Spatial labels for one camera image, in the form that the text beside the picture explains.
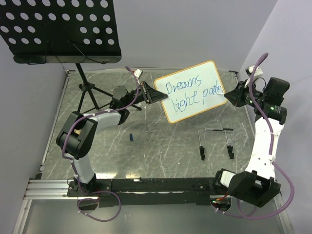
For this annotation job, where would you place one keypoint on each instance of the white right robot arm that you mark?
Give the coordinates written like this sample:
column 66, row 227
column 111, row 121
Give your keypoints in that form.
column 257, row 184

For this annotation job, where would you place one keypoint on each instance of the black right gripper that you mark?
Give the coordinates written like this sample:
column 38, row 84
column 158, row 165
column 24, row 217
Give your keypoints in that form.
column 236, row 96

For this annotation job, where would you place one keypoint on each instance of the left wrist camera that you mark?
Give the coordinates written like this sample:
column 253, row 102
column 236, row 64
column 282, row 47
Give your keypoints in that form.
column 138, row 73

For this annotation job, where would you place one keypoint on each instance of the wire whiteboard easel stand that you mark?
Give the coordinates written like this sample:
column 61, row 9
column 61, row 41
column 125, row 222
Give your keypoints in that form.
column 216, row 140

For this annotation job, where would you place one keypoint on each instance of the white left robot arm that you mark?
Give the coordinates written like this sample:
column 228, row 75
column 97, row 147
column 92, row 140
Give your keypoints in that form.
column 76, row 136

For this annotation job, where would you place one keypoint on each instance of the black perforated music stand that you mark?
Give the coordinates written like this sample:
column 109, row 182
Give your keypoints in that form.
column 60, row 31

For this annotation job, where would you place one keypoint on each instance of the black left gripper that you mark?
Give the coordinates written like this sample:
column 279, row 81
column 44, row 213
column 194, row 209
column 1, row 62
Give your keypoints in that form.
column 152, row 95

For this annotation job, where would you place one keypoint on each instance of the aluminium rail frame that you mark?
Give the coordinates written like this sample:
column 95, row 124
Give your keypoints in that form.
column 149, row 146

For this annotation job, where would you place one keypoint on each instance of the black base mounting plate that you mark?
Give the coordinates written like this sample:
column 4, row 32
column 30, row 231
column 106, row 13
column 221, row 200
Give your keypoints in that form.
column 152, row 191

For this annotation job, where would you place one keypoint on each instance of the yellow framed small whiteboard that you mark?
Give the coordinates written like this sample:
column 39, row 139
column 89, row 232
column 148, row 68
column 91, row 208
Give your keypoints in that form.
column 191, row 91

